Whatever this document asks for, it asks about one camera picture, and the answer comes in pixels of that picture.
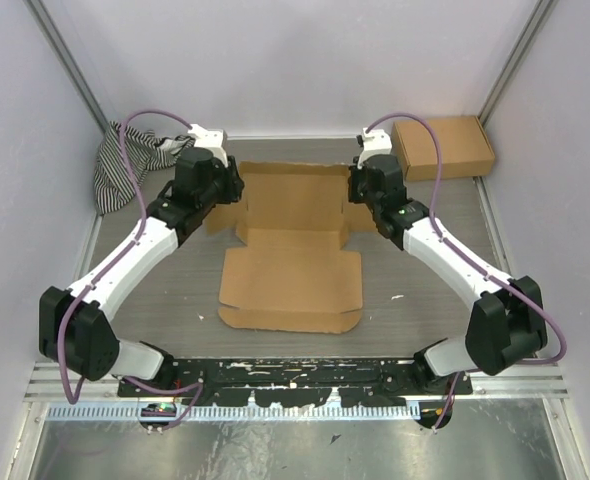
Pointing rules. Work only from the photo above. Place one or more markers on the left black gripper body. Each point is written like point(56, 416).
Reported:
point(226, 188)

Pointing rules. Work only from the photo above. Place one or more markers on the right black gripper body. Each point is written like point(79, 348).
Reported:
point(359, 191)

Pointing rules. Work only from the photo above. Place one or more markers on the brown cardboard box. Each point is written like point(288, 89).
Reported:
point(293, 272)
point(465, 148)

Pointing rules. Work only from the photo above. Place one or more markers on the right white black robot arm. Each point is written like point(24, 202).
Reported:
point(506, 323)

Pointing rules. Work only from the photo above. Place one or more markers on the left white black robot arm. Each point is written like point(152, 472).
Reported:
point(75, 323)

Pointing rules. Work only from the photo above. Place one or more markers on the folded brown cardboard box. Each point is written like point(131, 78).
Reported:
point(465, 148)

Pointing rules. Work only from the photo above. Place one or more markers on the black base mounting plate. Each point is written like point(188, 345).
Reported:
point(349, 397)

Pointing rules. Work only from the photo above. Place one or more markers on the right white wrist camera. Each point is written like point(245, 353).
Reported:
point(373, 142)

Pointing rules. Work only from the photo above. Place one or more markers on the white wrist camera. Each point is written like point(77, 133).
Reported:
point(212, 140)
point(373, 142)

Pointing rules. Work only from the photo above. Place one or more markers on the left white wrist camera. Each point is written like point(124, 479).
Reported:
point(212, 140)

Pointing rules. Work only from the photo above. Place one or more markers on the left aluminium corner post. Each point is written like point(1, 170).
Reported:
point(53, 36)

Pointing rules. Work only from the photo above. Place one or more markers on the aluminium corner post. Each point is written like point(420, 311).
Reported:
point(53, 36)
point(525, 40)

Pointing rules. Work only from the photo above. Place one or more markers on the right aluminium corner post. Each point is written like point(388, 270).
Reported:
point(525, 40)

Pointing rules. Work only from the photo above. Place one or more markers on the aluminium front frame rail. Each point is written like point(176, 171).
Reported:
point(385, 375)

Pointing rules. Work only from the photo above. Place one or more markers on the white slotted cable duct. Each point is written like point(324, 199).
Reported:
point(147, 411)

